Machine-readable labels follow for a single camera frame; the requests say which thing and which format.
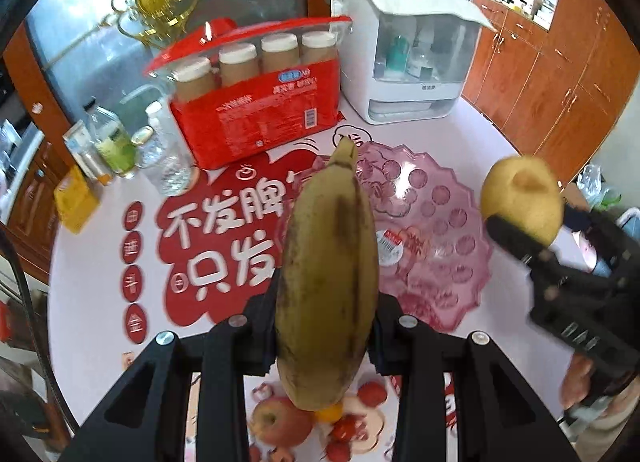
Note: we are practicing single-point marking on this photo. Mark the yellow box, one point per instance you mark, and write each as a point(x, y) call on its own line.
point(75, 200)

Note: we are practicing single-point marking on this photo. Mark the person's right hand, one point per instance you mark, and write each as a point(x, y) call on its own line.
point(576, 382)

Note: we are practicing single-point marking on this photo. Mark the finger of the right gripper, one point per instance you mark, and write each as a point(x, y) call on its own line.
point(613, 246)
point(517, 243)

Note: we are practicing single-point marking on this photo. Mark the yellow pear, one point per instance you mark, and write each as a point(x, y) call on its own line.
point(524, 191)

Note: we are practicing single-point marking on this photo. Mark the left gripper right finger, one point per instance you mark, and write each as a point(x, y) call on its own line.
point(499, 416)

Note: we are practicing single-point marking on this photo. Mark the large red apple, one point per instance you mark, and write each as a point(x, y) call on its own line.
point(277, 422)

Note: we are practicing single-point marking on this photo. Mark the glass bottle green label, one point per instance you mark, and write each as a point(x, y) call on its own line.
point(111, 139)

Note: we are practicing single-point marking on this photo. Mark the white countertop cup cabinet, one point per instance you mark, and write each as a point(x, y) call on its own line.
point(407, 60)

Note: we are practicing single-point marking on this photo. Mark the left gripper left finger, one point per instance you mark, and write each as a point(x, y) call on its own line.
point(143, 417)

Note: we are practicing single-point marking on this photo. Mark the spotted yellow banana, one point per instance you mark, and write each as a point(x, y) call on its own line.
point(328, 286)

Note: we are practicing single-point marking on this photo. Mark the white plastic bottle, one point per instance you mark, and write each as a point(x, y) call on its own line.
point(155, 113)

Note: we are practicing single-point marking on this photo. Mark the clear drinking glass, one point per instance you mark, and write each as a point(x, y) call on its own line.
point(172, 174)

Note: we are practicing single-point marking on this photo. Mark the pink glass fruit bowl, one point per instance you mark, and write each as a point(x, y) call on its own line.
point(432, 248)

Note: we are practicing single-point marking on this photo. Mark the yellow striped round fruit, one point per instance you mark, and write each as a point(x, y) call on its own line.
point(331, 414)

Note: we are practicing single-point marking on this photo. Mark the small glass jar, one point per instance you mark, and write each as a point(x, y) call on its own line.
point(149, 147)

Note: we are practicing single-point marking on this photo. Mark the small red tomato fruit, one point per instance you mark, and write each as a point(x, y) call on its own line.
point(338, 452)

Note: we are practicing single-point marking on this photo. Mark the small metal can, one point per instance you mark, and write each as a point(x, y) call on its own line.
point(96, 166)

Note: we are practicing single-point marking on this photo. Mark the white carton box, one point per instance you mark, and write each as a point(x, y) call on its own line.
point(76, 140)

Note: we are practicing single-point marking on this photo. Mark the red paper cup package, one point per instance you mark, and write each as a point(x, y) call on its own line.
point(236, 91)

